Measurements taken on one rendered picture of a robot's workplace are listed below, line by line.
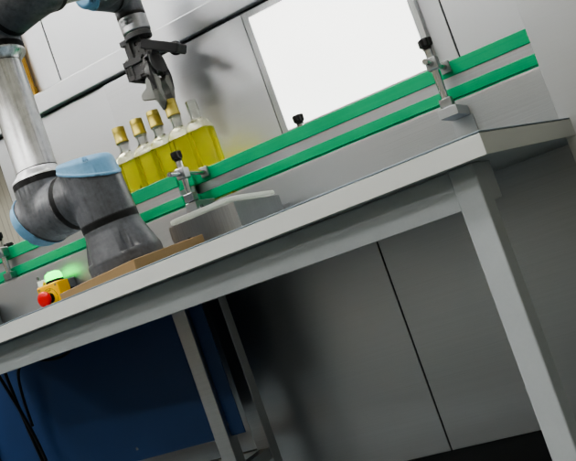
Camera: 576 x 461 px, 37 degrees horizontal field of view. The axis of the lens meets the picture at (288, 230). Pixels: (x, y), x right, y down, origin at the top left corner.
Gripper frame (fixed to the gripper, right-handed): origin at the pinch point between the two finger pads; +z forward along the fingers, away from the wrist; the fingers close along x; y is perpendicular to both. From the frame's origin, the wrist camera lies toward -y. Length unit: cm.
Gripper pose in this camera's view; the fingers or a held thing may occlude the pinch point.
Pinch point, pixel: (169, 103)
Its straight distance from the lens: 222.7
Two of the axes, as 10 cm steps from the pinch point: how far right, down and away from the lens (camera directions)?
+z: 3.4, 9.4, -0.5
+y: -8.5, 3.2, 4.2
